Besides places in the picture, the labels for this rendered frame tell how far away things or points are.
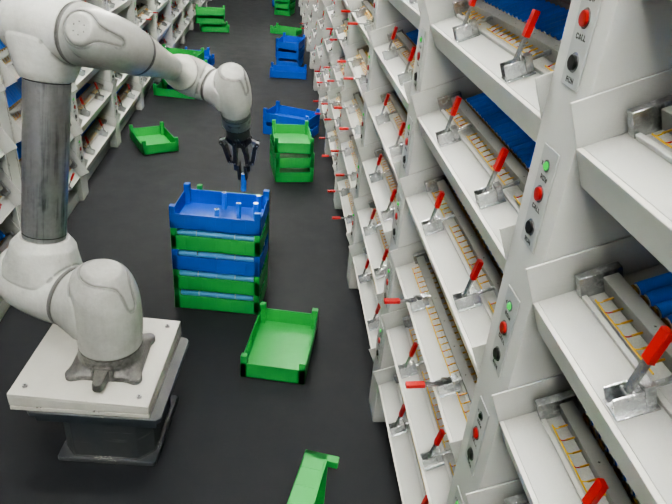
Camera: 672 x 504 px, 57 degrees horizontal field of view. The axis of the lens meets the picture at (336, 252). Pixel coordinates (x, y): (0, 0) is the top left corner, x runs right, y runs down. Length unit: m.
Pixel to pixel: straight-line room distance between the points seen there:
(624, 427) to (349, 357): 1.50
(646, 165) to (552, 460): 0.38
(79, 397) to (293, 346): 0.76
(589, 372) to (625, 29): 0.33
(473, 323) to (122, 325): 0.85
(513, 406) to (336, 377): 1.17
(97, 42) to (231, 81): 0.55
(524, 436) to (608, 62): 0.46
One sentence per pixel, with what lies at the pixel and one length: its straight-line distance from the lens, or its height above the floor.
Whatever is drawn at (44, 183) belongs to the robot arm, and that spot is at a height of 0.69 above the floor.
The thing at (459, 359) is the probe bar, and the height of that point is 0.57.
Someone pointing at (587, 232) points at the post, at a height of 1.00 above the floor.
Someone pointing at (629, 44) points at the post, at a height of 1.20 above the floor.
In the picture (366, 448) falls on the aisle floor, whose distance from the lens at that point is 1.77.
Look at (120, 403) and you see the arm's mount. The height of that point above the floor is 0.24.
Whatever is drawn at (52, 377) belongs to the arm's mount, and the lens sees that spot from 1.66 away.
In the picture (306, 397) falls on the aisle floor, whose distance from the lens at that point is 1.89.
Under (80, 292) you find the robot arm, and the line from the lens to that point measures 1.50.
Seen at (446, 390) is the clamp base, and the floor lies 0.54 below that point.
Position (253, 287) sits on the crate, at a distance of 2.15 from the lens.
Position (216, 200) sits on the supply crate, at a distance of 2.23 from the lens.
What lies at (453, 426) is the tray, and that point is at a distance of 1.11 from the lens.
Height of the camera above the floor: 1.30
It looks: 30 degrees down
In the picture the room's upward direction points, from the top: 5 degrees clockwise
